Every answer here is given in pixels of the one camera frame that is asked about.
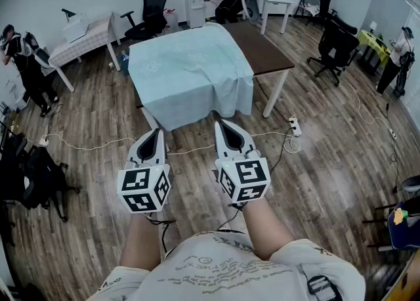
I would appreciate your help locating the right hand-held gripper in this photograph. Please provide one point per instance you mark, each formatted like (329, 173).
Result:
(246, 178)

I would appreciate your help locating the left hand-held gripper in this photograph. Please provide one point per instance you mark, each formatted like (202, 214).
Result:
(141, 188)

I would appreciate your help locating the light blue tablecloth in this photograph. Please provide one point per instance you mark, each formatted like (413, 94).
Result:
(187, 70)

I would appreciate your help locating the person's left forearm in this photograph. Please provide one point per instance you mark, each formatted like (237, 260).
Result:
(141, 244)

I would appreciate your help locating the person's right forearm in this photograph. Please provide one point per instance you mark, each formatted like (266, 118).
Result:
(267, 231)

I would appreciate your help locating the white power strip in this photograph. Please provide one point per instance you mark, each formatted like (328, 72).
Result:
(44, 140)
(392, 133)
(295, 126)

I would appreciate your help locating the blue bag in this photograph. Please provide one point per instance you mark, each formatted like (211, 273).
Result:
(124, 62)

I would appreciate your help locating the brown table with white legs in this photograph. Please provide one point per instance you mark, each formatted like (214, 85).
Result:
(262, 50)

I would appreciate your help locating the black backpack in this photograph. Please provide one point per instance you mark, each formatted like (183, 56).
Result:
(39, 175)

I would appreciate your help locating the table with checkered cloth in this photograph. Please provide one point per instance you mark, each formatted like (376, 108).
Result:
(85, 44)

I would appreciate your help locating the clear water jug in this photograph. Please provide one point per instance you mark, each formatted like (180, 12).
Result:
(171, 21)

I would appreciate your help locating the person's white printed shirt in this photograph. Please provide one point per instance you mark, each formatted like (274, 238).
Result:
(229, 276)

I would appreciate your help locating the white box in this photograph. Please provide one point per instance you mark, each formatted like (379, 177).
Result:
(75, 30)

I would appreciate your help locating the black office chair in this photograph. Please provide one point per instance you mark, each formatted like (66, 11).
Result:
(323, 1)
(338, 47)
(152, 8)

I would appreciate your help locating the table with yellow cloth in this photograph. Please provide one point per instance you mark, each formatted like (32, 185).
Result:
(374, 44)

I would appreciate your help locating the grey stool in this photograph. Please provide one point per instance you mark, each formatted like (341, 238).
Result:
(411, 184)

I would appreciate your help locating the blue seat with yellow item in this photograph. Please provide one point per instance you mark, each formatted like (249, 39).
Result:
(405, 227)

